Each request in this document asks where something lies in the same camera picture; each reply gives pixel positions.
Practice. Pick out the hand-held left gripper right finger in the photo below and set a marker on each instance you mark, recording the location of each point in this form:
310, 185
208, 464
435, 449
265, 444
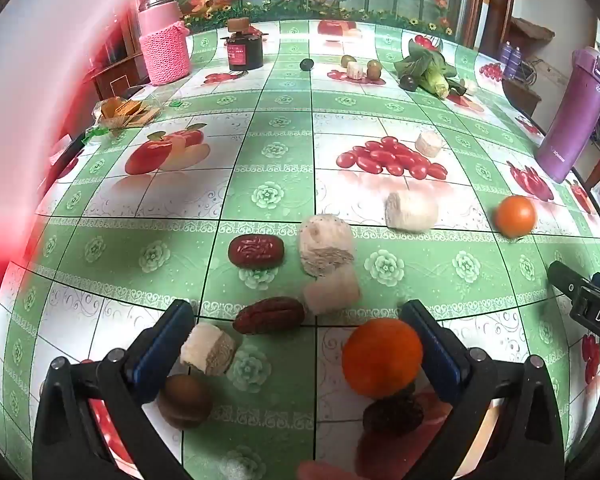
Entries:
440, 355

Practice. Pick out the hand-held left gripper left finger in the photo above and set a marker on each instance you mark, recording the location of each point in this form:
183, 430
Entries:
167, 345

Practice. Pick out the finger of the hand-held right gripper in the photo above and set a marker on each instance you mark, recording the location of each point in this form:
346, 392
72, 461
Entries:
592, 310

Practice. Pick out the large orange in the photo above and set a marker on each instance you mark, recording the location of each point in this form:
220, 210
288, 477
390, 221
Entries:
382, 357

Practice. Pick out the brown round fruit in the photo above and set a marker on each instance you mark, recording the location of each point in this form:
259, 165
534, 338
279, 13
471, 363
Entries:
185, 401
374, 70

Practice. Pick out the dark wrinkled date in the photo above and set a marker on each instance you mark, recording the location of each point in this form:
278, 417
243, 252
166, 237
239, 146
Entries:
392, 415

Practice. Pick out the small orange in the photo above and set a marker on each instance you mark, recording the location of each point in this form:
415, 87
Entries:
516, 216

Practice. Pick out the red tray with white bottom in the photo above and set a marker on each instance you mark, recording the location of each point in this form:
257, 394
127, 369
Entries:
55, 85

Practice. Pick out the red date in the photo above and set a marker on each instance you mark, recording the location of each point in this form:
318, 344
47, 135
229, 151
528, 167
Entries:
256, 251
268, 315

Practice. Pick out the purple thermos bottle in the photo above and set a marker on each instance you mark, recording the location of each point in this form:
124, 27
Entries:
572, 120

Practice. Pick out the green fruit-print tablecloth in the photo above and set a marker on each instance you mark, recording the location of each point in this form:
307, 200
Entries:
280, 185

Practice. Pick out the small pale corn cob piece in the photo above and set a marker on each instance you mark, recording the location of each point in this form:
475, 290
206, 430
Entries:
428, 143
355, 71

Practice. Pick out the cracker packet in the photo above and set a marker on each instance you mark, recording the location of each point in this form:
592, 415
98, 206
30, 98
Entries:
122, 110

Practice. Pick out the small purple bottle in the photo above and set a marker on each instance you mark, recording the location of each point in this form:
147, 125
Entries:
505, 57
516, 60

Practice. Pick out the corn ear with husk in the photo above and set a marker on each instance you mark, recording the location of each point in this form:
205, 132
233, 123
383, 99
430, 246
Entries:
437, 84

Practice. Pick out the wooden cabinet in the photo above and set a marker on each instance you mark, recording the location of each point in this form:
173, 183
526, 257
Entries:
115, 77

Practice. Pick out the green bok choy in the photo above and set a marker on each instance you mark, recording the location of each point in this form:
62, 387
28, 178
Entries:
420, 65

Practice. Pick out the pink bottle with knitted sleeve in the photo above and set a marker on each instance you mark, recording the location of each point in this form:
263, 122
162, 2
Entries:
165, 50

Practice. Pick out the dark jar with brown lid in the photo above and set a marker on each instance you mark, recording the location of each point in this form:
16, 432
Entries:
245, 52

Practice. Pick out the dark green round fruit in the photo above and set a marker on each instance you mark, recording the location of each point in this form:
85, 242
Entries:
306, 64

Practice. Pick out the wooden wall shelf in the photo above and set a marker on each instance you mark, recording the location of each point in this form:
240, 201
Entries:
530, 30

